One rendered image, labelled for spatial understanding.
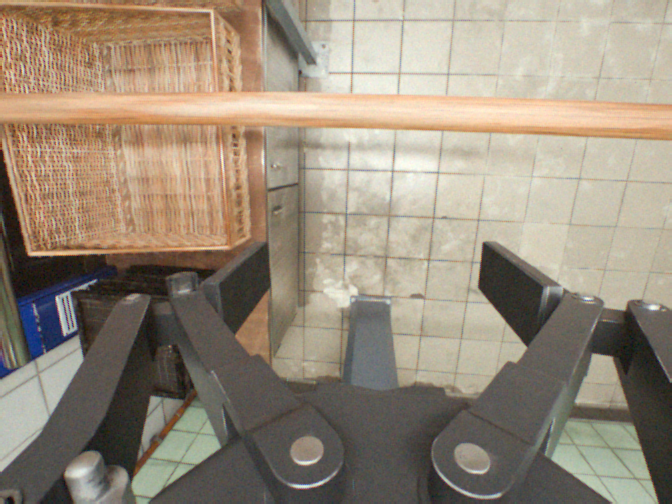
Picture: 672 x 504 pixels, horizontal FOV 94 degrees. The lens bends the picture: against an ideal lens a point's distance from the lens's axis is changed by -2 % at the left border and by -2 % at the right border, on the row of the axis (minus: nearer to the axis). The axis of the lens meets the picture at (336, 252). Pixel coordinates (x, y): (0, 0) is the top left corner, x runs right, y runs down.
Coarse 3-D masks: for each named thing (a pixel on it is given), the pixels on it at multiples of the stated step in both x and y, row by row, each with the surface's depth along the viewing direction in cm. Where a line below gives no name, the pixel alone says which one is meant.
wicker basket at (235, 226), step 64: (0, 0) 64; (0, 64) 68; (64, 64) 79; (128, 64) 88; (192, 64) 86; (0, 128) 69; (64, 128) 81; (128, 128) 93; (128, 192) 98; (192, 192) 95
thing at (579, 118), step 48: (0, 96) 31; (48, 96) 31; (96, 96) 30; (144, 96) 30; (192, 96) 30; (240, 96) 29; (288, 96) 29; (336, 96) 29; (384, 96) 28; (432, 96) 28
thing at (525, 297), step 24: (480, 264) 19; (504, 264) 16; (528, 264) 15; (480, 288) 19; (504, 288) 16; (528, 288) 13; (552, 288) 12; (504, 312) 16; (528, 312) 13; (552, 312) 12; (528, 336) 13
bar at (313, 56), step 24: (288, 0) 88; (288, 24) 97; (312, 48) 125; (312, 72) 137; (0, 240) 41; (0, 264) 41; (0, 288) 42; (0, 312) 42; (0, 336) 43; (24, 336) 45; (24, 360) 45
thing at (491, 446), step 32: (576, 320) 10; (544, 352) 9; (576, 352) 9; (512, 384) 7; (544, 384) 7; (576, 384) 9; (480, 416) 6; (512, 416) 6; (544, 416) 6; (448, 448) 5; (480, 448) 5; (512, 448) 5; (544, 448) 7; (448, 480) 5; (480, 480) 5; (512, 480) 5
